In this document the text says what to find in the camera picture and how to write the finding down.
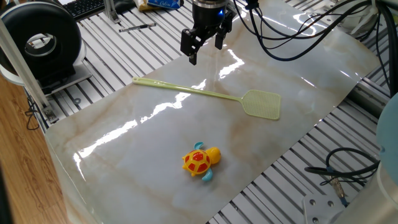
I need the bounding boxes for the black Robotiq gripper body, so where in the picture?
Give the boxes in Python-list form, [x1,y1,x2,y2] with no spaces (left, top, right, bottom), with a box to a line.
[192,0,233,39]

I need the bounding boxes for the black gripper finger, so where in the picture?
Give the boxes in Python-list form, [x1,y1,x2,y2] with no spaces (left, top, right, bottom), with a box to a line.
[180,27,206,66]
[214,12,234,50]

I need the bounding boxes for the light green plastic flyswatter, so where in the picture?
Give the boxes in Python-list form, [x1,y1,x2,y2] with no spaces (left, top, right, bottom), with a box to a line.
[132,77,282,121]

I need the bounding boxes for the blue printed box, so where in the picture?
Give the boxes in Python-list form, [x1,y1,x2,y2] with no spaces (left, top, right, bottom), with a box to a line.
[146,0,185,9]

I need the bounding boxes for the black silver pen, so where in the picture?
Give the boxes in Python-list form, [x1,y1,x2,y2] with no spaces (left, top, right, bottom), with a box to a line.
[118,22,157,33]

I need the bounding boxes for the yellow snack packet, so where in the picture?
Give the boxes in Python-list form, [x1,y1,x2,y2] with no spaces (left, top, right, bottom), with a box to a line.
[135,0,156,12]

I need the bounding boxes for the black rounded object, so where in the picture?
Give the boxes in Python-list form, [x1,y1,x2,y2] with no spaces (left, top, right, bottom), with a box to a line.
[113,0,137,15]

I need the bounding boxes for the glossy marble pattern mat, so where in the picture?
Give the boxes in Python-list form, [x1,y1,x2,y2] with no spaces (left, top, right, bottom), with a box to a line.
[45,0,382,224]

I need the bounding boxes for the black computer keyboard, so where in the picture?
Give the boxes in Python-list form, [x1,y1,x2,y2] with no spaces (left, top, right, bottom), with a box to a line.
[62,0,106,21]

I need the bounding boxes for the yellow red toy turtle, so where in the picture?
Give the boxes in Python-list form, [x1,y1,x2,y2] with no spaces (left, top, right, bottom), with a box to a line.
[182,141,222,182]

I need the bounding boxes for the white rounded object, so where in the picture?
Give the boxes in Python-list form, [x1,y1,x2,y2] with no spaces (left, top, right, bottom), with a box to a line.
[323,0,379,35]

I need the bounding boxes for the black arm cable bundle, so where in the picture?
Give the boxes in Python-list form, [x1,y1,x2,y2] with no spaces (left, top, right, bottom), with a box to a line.
[232,0,398,97]

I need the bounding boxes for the short aluminium profile post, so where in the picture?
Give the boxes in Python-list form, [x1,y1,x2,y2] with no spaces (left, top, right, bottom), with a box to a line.
[103,0,122,24]

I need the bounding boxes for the black ring shaped device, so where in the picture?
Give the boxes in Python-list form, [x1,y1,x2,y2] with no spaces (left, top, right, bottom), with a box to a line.
[0,1,93,95]

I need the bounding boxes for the aluminium frame post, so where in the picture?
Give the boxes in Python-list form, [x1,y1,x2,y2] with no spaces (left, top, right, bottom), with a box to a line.
[0,18,59,124]

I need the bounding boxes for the thin black floor cable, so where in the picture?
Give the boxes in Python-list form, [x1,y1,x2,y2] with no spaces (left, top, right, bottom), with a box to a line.
[24,95,41,131]

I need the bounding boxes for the black base cable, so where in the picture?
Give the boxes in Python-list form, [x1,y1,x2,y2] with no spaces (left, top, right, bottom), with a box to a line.
[304,147,381,207]

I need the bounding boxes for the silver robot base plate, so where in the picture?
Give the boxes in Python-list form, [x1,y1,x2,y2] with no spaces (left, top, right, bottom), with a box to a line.
[303,193,346,224]

